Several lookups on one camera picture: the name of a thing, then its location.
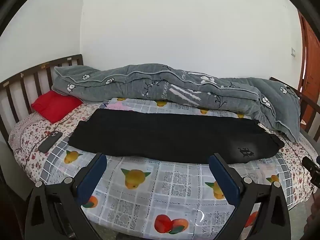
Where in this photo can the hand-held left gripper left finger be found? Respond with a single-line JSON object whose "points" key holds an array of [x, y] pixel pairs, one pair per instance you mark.
{"points": [[92, 177]]}

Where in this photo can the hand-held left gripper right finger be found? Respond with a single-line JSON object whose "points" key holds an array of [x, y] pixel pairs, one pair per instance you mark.
{"points": [[222, 177]]}

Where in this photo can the black pants with striped waistband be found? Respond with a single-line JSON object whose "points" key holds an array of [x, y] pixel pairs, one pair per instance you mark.
{"points": [[162, 135]]}

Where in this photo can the black smartphone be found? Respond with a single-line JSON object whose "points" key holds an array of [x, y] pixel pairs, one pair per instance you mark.
{"points": [[50, 141]]}

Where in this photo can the fruit print bed mat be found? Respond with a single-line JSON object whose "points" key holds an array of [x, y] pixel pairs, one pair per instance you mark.
{"points": [[160, 180]]}

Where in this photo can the red floral bedsheet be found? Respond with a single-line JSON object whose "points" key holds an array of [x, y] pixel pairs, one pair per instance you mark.
{"points": [[27, 135]]}

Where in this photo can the red pillow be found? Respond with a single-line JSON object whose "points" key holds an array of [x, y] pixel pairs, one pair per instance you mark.
{"points": [[55, 105]]}

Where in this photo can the grey floral quilt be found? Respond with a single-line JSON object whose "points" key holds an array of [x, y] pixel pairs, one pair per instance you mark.
{"points": [[140, 82]]}

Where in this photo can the brown wooden door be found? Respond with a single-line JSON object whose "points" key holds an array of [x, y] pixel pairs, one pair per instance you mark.
{"points": [[311, 55]]}

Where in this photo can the white wall switch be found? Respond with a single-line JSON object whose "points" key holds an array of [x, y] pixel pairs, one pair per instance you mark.
{"points": [[293, 52]]}

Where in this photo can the dark wooden bed frame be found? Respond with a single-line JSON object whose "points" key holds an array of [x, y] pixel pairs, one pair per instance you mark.
{"points": [[80, 61]]}

